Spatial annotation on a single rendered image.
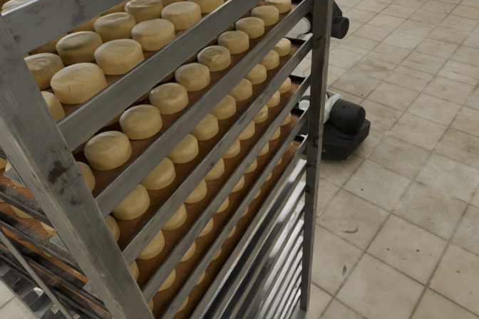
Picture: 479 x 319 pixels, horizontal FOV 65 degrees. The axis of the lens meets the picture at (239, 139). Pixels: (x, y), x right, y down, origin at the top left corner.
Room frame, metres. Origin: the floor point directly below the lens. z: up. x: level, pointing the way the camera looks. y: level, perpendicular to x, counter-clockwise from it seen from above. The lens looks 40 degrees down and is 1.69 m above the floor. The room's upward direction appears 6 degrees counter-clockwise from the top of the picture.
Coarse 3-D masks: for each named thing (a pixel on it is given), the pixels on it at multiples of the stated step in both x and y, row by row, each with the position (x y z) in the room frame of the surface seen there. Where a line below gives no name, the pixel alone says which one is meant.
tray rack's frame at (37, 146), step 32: (0, 32) 0.21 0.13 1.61; (0, 64) 0.20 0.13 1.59; (0, 96) 0.20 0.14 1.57; (32, 96) 0.21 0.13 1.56; (0, 128) 0.20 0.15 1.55; (32, 128) 0.20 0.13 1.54; (32, 160) 0.19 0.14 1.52; (64, 160) 0.21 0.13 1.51; (32, 192) 0.21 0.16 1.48; (64, 192) 0.20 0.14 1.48; (64, 224) 0.19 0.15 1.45; (96, 224) 0.21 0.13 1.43; (96, 256) 0.20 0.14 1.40; (96, 288) 0.20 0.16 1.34; (128, 288) 0.21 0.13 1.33
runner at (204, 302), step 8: (304, 136) 0.75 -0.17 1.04; (304, 144) 0.70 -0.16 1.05; (296, 152) 0.66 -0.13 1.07; (296, 160) 0.66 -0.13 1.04; (288, 168) 0.62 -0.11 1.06; (280, 176) 0.59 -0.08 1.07; (280, 184) 0.58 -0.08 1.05; (272, 192) 0.55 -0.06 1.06; (264, 208) 0.52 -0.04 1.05; (256, 216) 0.48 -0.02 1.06; (256, 224) 0.48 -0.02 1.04; (248, 232) 0.46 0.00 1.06; (240, 240) 0.43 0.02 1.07; (240, 248) 0.43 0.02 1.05; (232, 256) 0.40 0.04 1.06; (224, 264) 0.38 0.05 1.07; (224, 272) 0.38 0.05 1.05; (216, 280) 0.36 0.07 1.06; (208, 288) 0.34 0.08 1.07; (216, 288) 0.35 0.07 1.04; (208, 296) 0.33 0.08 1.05; (200, 304) 0.31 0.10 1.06; (200, 312) 0.31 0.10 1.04
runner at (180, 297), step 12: (300, 120) 0.67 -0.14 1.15; (288, 144) 0.62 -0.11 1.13; (276, 156) 0.57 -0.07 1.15; (264, 168) 0.53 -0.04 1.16; (264, 180) 0.52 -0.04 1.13; (252, 192) 0.48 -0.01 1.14; (240, 204) 0.44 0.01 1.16; (240, 216) 0.44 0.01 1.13; (228, 228) 0.40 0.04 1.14; (216, 240) 0.37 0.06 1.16; (216, 252) 0.37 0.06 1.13; (204, 264) 0.34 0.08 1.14; (192, 276) 0.32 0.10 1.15; (180, 288) 0.30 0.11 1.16; (180, 300) 0.29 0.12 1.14; (168, 312) 0.26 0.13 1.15
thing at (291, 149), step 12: (288, 156) 0.68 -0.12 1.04; (276, 168) 0.64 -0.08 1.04; (276, 180) 0.60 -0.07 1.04; (264, 192) 0.57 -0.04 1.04; (252, 204) 0.54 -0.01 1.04; (252, 216) 0.50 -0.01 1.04; (240, 228) 0.48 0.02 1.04; (228, 240) 0.45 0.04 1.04; (228, 252) 0.42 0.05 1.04; (216, 264) 0.40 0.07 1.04; (204, 276) 0.38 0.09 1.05; (192, 288) 0.36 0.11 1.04; (204, 288) 0.35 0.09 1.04; (192, 300) 0.33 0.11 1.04; (180, 312) 0.31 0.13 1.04
